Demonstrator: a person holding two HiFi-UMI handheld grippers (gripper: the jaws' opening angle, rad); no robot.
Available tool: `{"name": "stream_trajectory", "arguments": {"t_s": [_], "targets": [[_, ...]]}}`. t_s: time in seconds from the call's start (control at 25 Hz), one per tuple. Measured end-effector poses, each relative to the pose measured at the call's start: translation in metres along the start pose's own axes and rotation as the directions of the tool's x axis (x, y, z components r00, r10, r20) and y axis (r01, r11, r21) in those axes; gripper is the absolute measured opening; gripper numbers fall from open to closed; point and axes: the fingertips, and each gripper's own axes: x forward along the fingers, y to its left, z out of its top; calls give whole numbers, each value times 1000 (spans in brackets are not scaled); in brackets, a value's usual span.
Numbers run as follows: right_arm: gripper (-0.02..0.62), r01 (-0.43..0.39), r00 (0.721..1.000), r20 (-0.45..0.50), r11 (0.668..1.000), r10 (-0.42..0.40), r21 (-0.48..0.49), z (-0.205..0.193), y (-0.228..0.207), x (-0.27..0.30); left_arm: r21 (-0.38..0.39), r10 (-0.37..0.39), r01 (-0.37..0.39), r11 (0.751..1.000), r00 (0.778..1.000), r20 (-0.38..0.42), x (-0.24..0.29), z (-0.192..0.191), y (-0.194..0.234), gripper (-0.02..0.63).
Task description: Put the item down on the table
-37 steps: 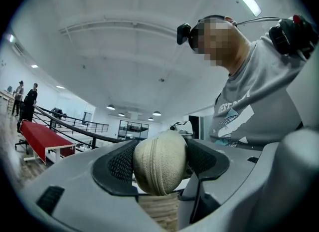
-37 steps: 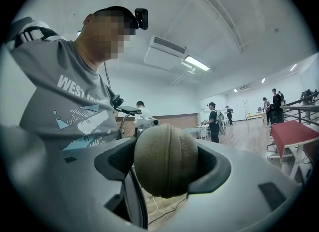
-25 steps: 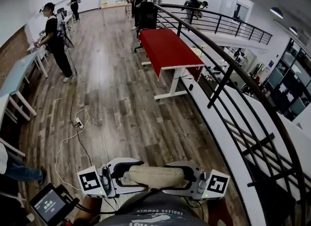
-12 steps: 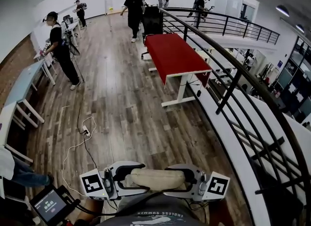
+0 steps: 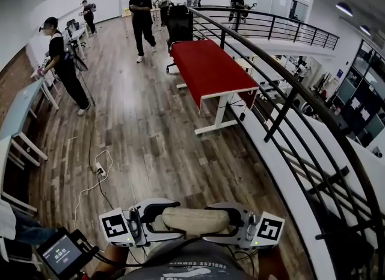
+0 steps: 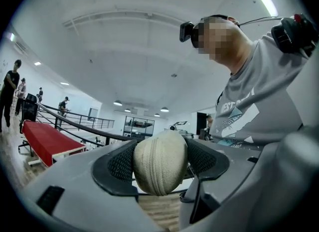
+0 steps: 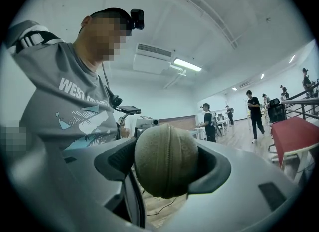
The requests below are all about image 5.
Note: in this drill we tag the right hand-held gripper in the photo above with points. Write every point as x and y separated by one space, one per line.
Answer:
269 229

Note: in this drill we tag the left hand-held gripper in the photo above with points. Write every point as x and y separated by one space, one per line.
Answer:
114 226

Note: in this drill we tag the beige zippered pouch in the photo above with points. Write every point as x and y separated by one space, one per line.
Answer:
192 220

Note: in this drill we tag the person's left forearm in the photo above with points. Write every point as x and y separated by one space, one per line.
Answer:
115 257

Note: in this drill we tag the person's right forearm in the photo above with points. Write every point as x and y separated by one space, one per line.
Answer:
270 263

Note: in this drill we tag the person's grey printed shirt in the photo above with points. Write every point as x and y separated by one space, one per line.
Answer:
192 260

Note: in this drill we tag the black chest-mounted monitor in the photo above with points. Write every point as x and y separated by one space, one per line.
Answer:
61 254

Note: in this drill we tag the black power adapter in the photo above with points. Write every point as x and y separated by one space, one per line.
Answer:
242 116

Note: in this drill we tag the black metal railing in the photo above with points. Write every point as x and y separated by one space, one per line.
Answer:
282 113

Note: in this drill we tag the pale blue table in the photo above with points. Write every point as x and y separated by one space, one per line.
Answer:
21 107

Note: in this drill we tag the black-framed glass partition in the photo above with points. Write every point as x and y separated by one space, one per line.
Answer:
364 92

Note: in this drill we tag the white desk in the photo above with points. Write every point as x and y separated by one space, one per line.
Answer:
78 33
39 75

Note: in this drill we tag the black mesh office chair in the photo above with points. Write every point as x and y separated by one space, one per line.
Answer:
180 23

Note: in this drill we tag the light wooden table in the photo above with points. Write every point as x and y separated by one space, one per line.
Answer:
155 12

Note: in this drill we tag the glass door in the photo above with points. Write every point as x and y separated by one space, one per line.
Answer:
300 9

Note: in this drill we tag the white paper notice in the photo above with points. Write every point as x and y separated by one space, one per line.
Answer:
283 1

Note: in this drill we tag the dome pendant lamp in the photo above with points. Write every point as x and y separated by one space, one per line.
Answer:
344 8
365 30

